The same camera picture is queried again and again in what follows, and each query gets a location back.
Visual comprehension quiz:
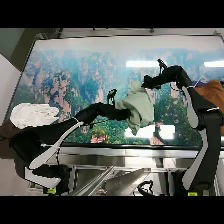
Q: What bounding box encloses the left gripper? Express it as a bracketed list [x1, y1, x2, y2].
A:
[110, 107, 132, 122]

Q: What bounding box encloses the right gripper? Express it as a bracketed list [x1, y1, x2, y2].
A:
[141, 75, 162, 91]

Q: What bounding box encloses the pale green shirt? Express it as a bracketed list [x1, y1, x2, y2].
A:
[114, 80, 156, 137]

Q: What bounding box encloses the orange-brown garment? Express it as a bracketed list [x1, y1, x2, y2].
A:
[194, 79, 224, 136]

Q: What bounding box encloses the white garment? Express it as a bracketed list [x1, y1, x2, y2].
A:
[9, 102, 62, 130]

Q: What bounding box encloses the dark brown garment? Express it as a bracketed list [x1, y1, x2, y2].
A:
[0, 119, 22, 142]

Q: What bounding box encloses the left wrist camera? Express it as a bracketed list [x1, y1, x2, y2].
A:
[106, 88, 118, 105]

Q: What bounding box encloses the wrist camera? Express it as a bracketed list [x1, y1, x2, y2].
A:
[156, 58, 168, 75]
[106, 88, 118, 105]

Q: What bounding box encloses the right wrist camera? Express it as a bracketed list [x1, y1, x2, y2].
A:
[156, 58, 168, 75]

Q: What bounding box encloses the black cable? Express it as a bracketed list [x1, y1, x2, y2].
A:
[137, 179, 155, 197]

